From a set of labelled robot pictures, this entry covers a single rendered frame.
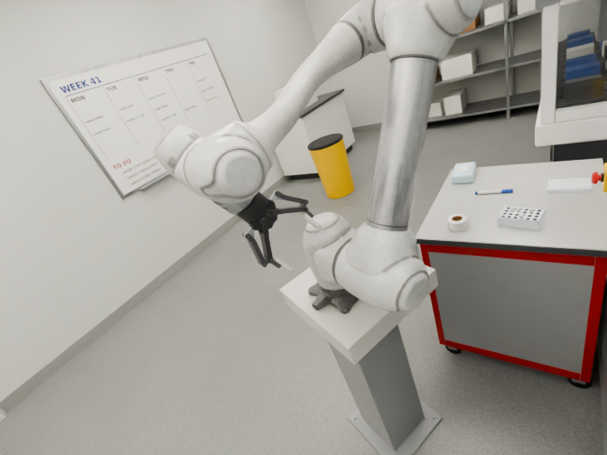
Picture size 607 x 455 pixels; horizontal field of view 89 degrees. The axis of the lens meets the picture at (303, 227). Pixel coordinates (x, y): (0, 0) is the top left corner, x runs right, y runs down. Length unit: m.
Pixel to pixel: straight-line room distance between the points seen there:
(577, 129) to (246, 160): 1.57
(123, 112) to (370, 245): 3.10
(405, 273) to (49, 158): 3.04
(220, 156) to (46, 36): 3.18
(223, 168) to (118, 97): 3.16
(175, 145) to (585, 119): 1.63
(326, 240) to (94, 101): 2.94
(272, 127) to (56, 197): 2.89
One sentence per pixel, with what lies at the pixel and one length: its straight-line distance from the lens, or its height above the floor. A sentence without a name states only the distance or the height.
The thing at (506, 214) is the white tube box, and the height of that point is 0.80.
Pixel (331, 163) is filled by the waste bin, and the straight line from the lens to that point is 3.47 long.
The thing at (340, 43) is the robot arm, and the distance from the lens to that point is 0.84.
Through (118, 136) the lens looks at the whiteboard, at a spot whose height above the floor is 1.46.
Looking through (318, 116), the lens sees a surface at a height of 0.76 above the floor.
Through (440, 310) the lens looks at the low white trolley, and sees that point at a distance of 1.61.
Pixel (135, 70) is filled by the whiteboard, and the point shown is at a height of 1.93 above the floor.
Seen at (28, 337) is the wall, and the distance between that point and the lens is 3.45.
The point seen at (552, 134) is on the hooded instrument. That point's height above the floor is 0.86.
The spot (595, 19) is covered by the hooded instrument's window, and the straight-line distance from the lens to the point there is 1.74.
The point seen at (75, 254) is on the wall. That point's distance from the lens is 3.38.
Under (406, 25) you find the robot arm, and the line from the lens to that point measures 0.77.
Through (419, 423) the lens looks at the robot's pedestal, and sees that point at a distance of 1.70.
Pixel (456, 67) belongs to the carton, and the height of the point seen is 0.74.
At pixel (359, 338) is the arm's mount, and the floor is 0.83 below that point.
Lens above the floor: 1.53
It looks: 27 degrees down
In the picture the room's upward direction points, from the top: 22 degrees counter-clockwise
